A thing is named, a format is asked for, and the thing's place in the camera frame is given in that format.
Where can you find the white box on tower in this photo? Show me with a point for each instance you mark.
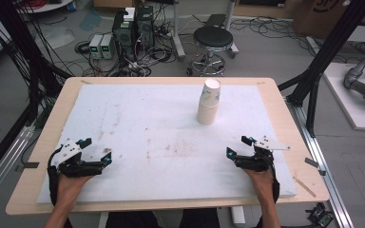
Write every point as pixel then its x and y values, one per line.
pixel 129 14

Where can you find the aluminium rail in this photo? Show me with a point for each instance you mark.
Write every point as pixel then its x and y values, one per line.
pixel 3 166
pixel 321 171

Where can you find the black round stool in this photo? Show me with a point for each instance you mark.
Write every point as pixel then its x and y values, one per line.
pixel 213 39

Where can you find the green circuit board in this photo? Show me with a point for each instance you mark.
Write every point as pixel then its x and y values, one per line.
pixel 320 217

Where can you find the black metal frame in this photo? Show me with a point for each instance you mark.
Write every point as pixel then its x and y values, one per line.
pixel 22 53
pixel 324 60

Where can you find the black computer tower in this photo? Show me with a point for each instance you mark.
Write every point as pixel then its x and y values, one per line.
pixel 123 36
pixel 145 30

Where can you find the grey power supply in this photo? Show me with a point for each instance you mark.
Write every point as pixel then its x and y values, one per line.
pixel 107 47
pixel 95 47

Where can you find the white foam mat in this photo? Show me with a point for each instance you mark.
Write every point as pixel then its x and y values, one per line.
pixel 158 142

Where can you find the person's legs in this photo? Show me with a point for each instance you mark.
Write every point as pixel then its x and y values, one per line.
pixel 158 220

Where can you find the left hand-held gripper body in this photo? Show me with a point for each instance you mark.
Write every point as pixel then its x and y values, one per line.
pixel 72 163

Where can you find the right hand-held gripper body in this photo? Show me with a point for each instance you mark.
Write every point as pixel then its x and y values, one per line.
pixel 259 160

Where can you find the grey metal bracket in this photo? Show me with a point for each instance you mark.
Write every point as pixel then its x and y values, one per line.
pixel 313 164

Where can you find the person's right hand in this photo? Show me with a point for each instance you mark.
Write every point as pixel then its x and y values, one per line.
pixel 261 185

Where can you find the wooden stick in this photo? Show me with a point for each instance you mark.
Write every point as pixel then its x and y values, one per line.
pixel 304 186

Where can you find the white table leg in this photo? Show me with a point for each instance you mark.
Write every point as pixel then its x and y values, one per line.
pixel 238 217

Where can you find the person's left hand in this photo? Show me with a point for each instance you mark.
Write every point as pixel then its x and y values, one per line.
pixel 69 188

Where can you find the white floor board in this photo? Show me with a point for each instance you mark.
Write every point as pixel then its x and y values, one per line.
pixel 351 101

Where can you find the cardboard box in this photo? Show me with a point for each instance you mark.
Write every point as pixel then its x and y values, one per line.
pixel 324 15

